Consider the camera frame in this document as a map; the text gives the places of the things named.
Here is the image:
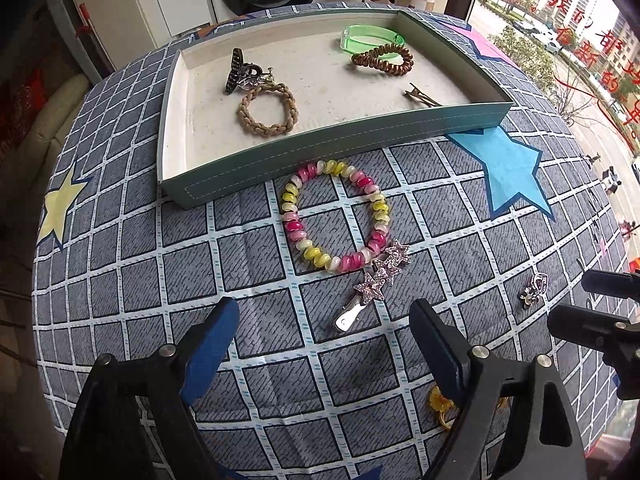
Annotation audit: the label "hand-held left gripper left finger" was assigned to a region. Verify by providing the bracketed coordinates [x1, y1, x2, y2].
[59, 296, 241, 480]

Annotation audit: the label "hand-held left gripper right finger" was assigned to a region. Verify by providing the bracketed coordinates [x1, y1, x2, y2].
[409, 298, 589, 480]

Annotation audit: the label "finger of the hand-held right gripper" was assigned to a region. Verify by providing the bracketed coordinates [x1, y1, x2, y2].
[581, 268, 640, 303]
[547, 303, 640, 402]

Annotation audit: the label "small rhinestone brooch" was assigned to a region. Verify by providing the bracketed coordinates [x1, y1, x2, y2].
[518, 272, 550, 308]

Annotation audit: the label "silver star hair clip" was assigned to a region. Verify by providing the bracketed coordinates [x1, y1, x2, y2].
[333, 238, 414, 332]

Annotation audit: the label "pink and yellow beaded bracelet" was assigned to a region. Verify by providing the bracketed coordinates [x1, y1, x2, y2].
[280, 159, 391, 275]

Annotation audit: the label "tan braided hair tie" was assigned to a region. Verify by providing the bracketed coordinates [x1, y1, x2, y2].
[236, 82, 296, 136]

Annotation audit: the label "gold alligator hair clip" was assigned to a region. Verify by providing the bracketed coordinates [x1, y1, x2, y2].
[404, 82, 444, 109]

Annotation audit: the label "dark claw hair clip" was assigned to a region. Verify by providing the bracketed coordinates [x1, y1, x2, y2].
[223, 48, 275, 96]

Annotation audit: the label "white tray with teal sides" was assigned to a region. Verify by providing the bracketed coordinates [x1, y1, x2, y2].
[157, 7, 515, 211]

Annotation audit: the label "brown spiral hair tie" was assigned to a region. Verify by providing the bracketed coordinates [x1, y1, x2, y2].
[350, 45, 415, 79]

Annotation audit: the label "green translucent bangle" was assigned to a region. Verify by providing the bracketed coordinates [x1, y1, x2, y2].
[341, 23, 407, 56]

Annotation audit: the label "yellow flower hair clip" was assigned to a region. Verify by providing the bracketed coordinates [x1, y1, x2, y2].
[427, 384, 512, 434]

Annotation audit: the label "checked star-print tablecloth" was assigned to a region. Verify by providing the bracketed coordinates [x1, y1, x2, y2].
[31, 0, 632, 480]

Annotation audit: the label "red window lettering sticker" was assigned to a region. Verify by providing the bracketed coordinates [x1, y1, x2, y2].
[517, 0, 640, 142]

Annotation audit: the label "cream sofa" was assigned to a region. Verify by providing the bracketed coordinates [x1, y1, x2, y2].
[20, 72, 102, 172]

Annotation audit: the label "red cushions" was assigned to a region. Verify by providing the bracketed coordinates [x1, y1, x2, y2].
[0, 67, 52, 127]

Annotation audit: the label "white cabinet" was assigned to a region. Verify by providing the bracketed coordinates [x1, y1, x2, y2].
[65, 0, 217, 72]

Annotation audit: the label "red door ornament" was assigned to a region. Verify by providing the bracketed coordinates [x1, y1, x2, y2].
[76, 2, 97, 37]

